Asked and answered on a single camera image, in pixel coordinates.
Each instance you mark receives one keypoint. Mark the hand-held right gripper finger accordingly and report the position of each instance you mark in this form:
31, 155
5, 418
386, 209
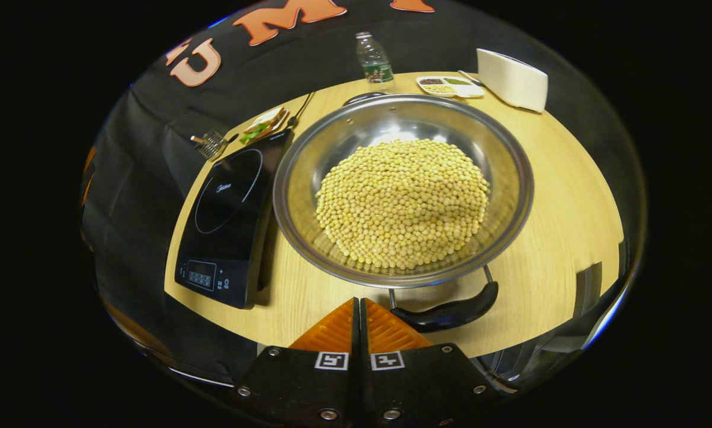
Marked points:
354, 333
364, 333

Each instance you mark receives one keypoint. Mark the pile of yellow soybeans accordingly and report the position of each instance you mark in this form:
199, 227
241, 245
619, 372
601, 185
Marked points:
400, 202

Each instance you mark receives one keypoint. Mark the black induction cooktop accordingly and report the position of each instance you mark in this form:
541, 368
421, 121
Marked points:
228, 220

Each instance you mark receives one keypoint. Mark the sandwich with lettuce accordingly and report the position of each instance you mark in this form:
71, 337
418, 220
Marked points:
261, 126

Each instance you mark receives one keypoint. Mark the white divided dish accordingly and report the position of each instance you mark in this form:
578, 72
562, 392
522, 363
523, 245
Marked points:
451, 86

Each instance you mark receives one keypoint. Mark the clear plastic water bottle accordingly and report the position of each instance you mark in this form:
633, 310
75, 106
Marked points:
375, 62

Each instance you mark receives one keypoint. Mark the black backdrop cloth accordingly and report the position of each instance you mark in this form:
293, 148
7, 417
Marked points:
154, 142

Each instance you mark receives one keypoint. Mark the white toaster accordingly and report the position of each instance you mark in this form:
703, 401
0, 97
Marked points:
510, 80

